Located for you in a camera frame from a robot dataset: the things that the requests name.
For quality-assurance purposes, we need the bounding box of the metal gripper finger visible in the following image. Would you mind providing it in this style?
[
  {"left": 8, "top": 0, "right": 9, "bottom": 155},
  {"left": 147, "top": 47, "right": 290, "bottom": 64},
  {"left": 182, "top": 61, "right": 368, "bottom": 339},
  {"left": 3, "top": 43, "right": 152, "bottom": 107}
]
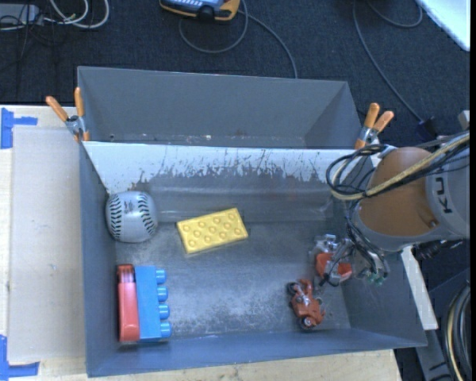
[
  {"left": 319, "top": 266, "right": 345, "bottom": 287},
  {"left": 309, "top": 233, "right": 344, "bottom": 256}
]

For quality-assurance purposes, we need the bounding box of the small orange toy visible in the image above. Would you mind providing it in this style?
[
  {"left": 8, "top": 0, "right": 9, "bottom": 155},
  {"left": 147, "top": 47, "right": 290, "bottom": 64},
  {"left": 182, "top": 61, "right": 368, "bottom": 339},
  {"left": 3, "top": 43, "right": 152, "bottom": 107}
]
[{"left": 314, "top": 252, "right": 352, "bottom": 283}]

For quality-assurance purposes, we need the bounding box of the orange toy motorcycle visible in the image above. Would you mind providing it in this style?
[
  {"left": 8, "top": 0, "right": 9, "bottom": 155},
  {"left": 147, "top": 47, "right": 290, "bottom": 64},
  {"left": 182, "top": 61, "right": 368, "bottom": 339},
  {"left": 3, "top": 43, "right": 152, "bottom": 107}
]
[{"left": 286, "top": 279, "right": 327, "bottom": 331}]

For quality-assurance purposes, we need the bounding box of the grey metal bin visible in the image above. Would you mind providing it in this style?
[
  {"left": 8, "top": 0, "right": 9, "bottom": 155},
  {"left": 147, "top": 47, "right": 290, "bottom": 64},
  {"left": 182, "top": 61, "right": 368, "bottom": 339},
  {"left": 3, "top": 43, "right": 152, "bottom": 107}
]
[{"left": 76, "top": 65, "right": 429, "bottom": 379}]

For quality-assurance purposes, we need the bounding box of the yellow studded flat plate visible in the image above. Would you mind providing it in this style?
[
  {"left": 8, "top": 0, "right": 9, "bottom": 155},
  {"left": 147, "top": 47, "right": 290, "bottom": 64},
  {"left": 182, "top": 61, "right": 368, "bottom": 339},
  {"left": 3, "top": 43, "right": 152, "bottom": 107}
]
[{"left": 175, "top": 207, "right": 250, "bottom": 255}]

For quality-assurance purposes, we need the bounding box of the blue studded building block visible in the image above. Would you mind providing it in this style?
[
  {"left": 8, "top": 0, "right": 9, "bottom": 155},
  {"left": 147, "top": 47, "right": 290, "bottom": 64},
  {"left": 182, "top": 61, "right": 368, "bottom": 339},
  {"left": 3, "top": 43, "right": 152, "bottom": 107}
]
[{"left": 134, "top": 265, "right": 173, "bottom": 341}]

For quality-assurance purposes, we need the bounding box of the grey baseball with black stitches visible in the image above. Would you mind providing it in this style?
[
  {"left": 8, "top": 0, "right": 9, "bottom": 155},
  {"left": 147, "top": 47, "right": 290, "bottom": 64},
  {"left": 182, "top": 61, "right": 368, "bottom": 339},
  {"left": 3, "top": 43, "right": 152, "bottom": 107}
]
[{"left": 105, "top": 190, "right": 159, "bottom": 244}]

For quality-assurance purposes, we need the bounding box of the red flat block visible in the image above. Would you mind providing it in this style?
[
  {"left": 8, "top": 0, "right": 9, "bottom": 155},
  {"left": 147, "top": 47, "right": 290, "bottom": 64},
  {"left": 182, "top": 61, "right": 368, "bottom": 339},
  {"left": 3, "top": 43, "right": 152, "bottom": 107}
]
[{"left": 116, "top": 264, "right": 141, "bottom": 344}]

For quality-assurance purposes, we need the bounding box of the pale flat board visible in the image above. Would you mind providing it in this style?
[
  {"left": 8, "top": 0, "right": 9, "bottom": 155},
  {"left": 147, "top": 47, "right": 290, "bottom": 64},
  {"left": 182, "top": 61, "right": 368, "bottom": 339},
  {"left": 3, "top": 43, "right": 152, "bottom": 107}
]
[{"left": 6, "top": 125, "right": 89, "bottom": 364}]

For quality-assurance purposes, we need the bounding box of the black cylinder on white bracket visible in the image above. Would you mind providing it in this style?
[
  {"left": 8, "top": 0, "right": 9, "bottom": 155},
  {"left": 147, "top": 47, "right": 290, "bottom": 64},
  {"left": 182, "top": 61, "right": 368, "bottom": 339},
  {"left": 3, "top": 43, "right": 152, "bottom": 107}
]
[{"left": 412, "top": 239, "right": 463, "bottom": 261}]

